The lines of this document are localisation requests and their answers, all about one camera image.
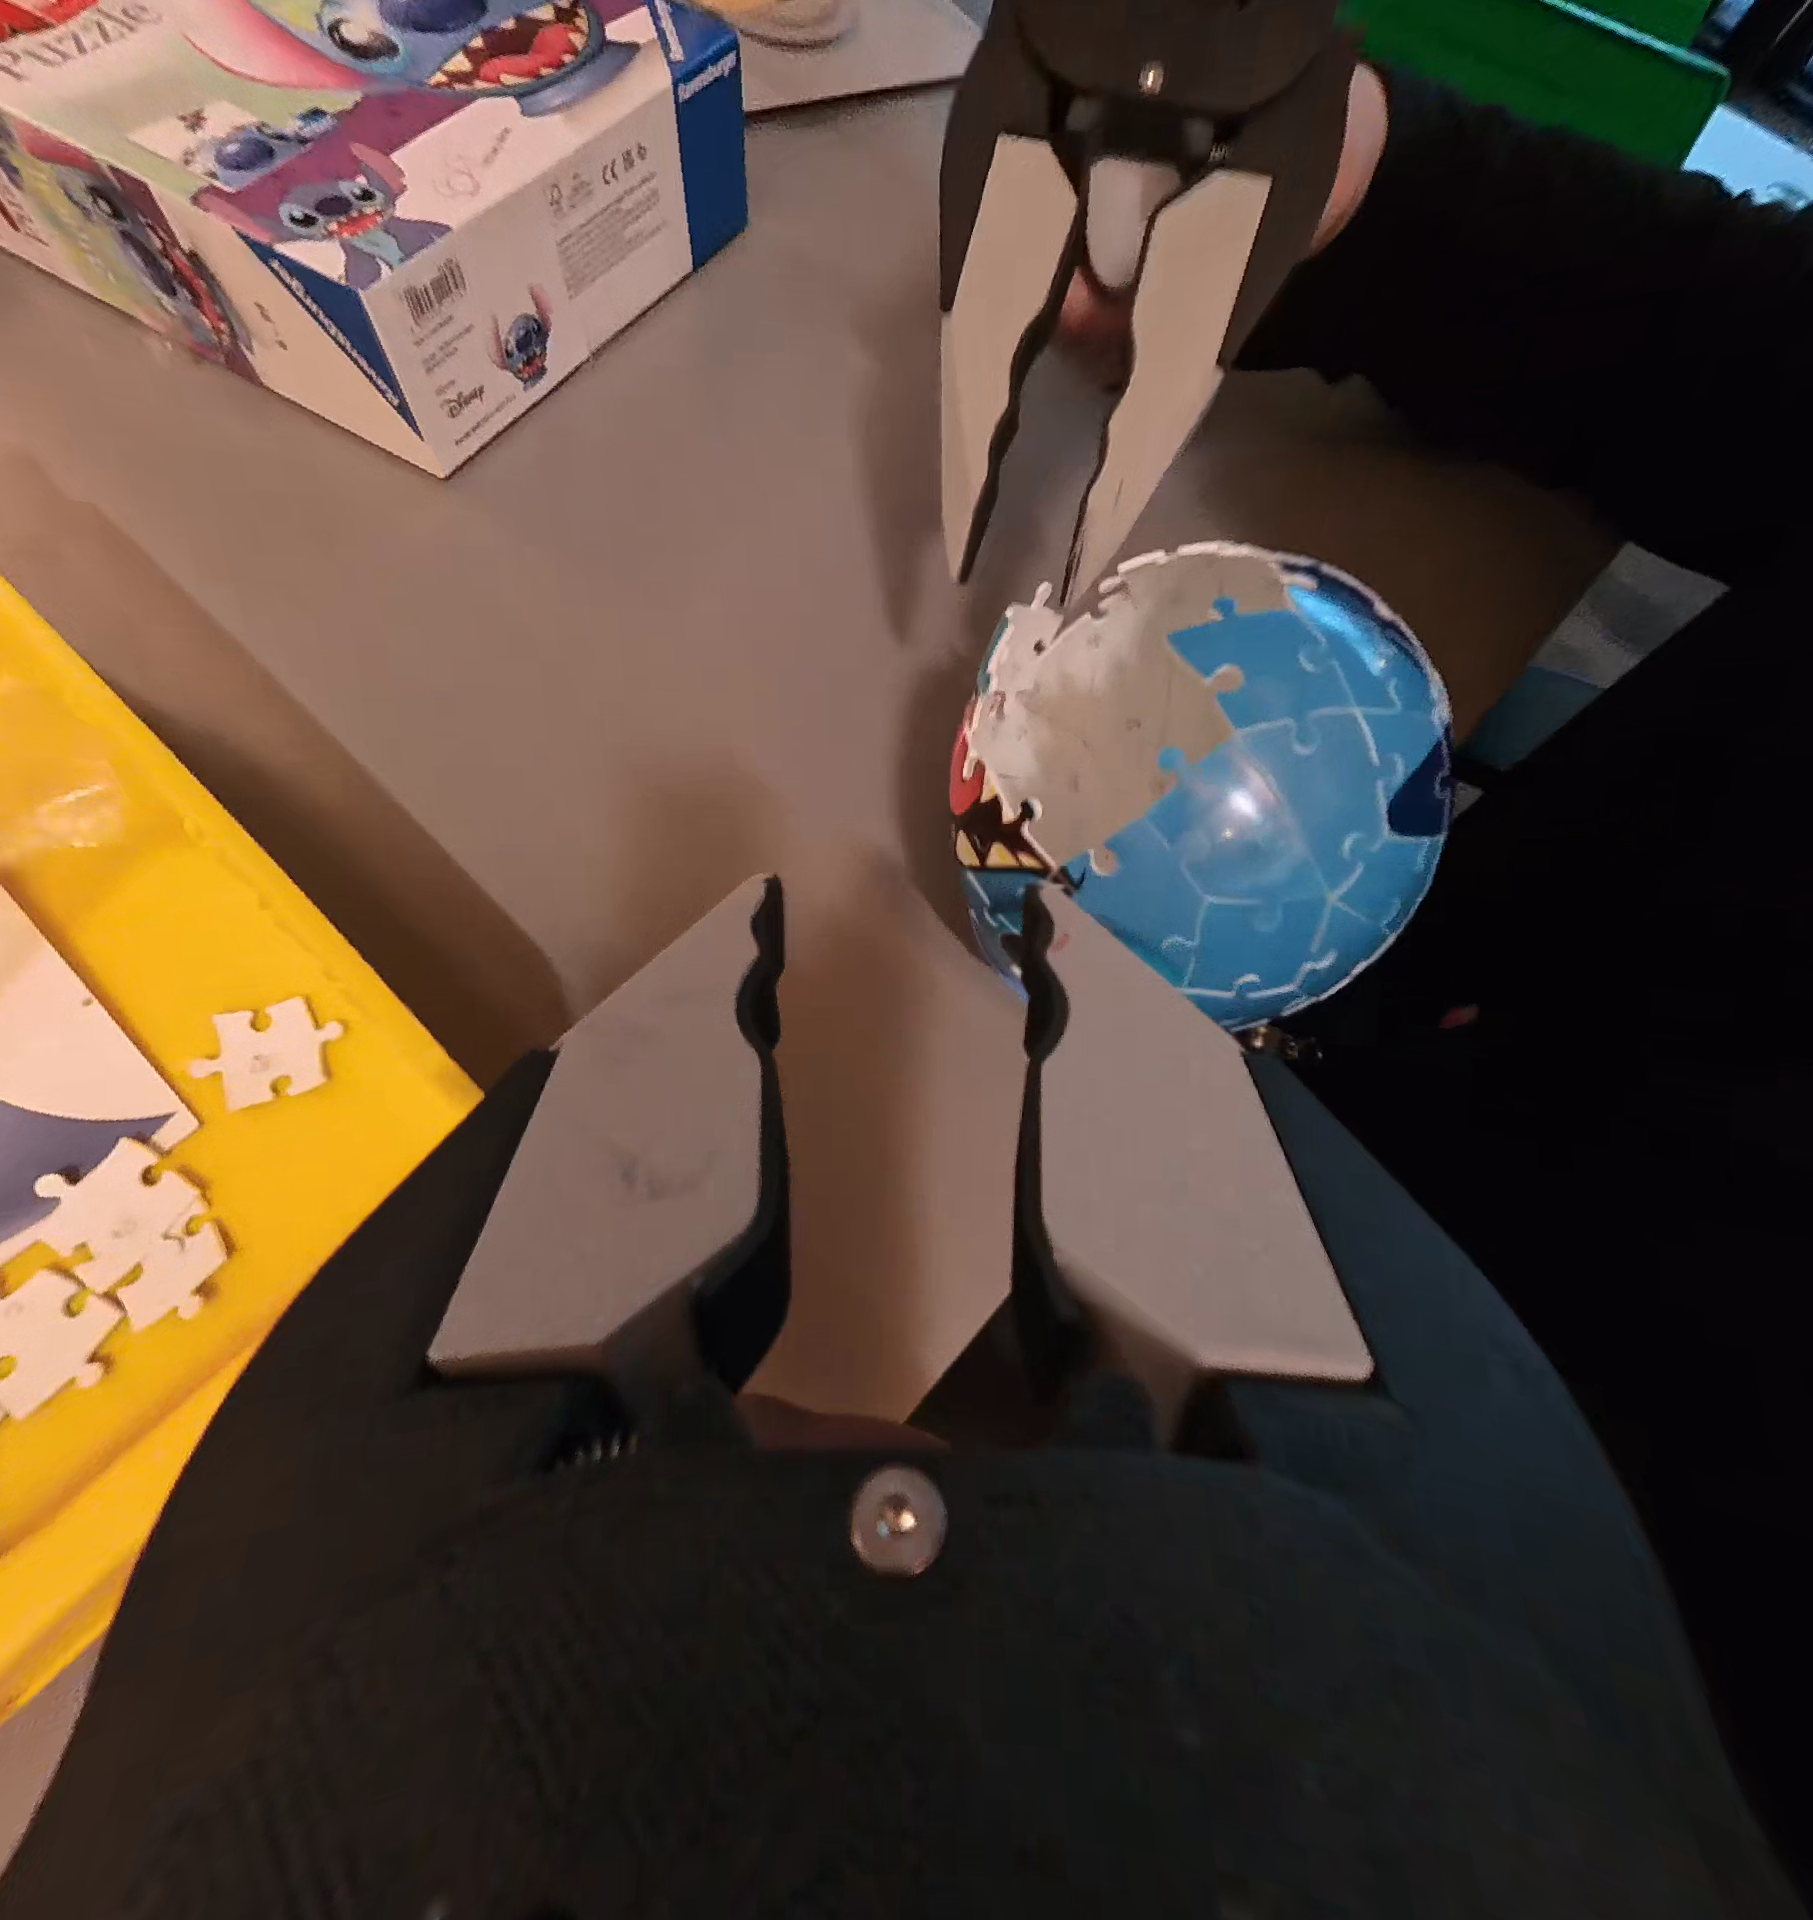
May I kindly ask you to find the person's right hand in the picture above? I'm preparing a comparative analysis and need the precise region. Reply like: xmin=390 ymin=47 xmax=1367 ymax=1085
xmin=1064 ymin=67 xmax=1395 ymax=396

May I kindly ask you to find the green plastic bin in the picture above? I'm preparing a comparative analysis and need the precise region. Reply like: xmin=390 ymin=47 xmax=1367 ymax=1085
xmin=1332 ymin=0 xmax=1733 ymax=169

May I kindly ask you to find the pile of white puzzle pieces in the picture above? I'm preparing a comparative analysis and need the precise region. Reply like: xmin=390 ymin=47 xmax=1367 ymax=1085
xmin=0 ymin=1137 xmax=234 ymax=1593

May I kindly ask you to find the white blue puzzle box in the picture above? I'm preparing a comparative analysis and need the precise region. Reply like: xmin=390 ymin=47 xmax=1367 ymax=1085
xmin=0 ymin=0 xmax=750 ymax=482

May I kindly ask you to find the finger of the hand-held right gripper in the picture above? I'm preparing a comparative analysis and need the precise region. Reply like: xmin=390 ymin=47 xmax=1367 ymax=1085
xmin=943 ymin=132 xmax=1085 ymax=588
xmin=1068 ymin=166 xmax=1279 ymax=607

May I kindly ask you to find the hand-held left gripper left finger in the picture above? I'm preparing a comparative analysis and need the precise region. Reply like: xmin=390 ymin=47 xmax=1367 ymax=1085
xmin=427 ymin=877 xmax=792 ymax=1391

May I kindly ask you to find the blue puzzle ball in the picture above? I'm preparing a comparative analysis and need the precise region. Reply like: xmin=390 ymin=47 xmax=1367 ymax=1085
xmin=955 ymin=539 xmax=1457 ymax=1037

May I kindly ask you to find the person's right forearm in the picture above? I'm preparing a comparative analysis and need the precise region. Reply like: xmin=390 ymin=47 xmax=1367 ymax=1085
xmin=1237 ymin=67 xmax=1813 ymax=601

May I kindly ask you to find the person's left hand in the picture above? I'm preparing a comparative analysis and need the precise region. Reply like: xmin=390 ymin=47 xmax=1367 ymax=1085
xmin=742 ymin=1395 xmax=951 ymax=1454

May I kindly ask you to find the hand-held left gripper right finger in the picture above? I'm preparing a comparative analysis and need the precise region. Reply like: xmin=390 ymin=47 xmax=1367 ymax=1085
xmin=1012 ymin=886 xmax=1376 ymax=1423

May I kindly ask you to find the yellow plastic bin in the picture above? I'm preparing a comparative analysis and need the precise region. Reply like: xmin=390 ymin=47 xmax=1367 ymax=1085
xmin=0 ymin=516 xmax=485 ymax=1764

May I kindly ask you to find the grey fabric chair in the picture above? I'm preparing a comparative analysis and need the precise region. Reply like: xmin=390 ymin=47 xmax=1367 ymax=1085
xmin=1460 ymin=539 xmax=1733 ymax=781

